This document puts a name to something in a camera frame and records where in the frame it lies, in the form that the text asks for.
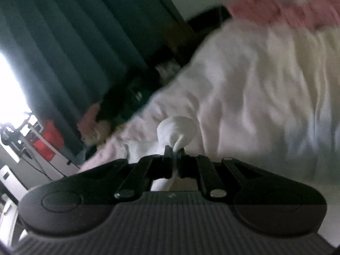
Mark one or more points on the white garment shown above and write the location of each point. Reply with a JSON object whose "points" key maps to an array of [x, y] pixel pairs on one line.
{"points": [[175, 130]]}

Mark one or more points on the white metal rack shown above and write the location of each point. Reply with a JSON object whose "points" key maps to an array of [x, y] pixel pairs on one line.
{"points": [[24, 135]]}

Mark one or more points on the dark green curtain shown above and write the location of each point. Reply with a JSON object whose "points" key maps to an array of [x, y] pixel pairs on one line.
{"points": [[74, 47]]}

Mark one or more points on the white appliance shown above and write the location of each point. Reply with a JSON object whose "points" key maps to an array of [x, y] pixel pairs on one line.
{"points": [[10, 183]]}

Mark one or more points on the pink and tan plush toy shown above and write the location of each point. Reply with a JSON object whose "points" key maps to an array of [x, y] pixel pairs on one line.
{"points": [[94, 126]]}

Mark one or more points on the pink blanket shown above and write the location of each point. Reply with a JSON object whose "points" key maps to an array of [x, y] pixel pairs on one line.
{"points": [[284, 10]]}

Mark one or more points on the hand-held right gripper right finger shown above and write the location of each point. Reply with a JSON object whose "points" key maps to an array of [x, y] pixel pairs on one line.
{"points": [[182, 168]]}

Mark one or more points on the white bed sheet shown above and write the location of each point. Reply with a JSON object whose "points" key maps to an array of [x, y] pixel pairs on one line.
{"points": [[244, 90]]}

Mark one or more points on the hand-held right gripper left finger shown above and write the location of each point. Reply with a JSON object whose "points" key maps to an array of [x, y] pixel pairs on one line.
{"points": [[166, 166]]}

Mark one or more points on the dark clutter pile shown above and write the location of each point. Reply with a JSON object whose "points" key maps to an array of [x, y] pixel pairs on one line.
{"points": [[127, 95]]}

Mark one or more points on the red bag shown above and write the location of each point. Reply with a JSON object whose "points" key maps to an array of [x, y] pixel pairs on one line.
{"points": [[47, 143]]}

